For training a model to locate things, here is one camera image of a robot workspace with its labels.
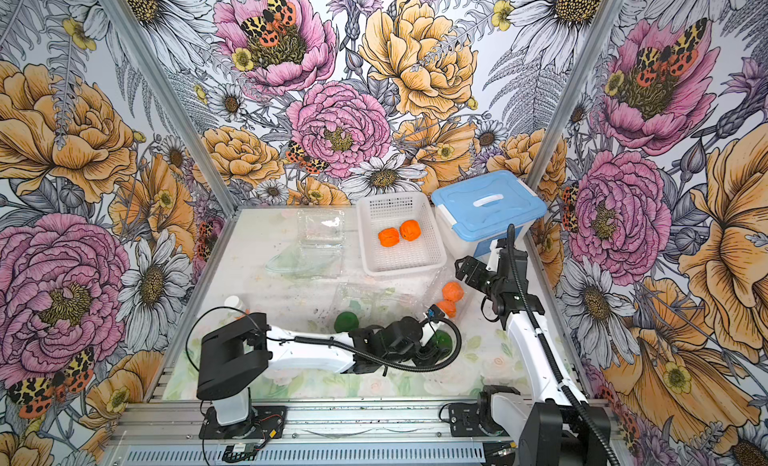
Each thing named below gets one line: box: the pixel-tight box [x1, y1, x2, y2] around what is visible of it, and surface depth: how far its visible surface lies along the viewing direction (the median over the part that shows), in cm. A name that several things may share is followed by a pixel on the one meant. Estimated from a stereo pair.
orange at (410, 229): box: [400, 219, 421, 241], surface depth 110 cm
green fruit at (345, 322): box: [334, 311, 359, 333], surface depth 90 cm
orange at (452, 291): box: [442, 281, 464, 303], surface depth 96 cm
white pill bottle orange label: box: [224, 295, 251, 314], surface depth 89 cm
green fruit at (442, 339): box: [432, 330, 453, 349], surface depth 77 cm
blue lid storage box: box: [432, 170, 547, 260], surface depth 101 cm
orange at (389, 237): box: [378, 227, 400, 248], surface depth 108 cm
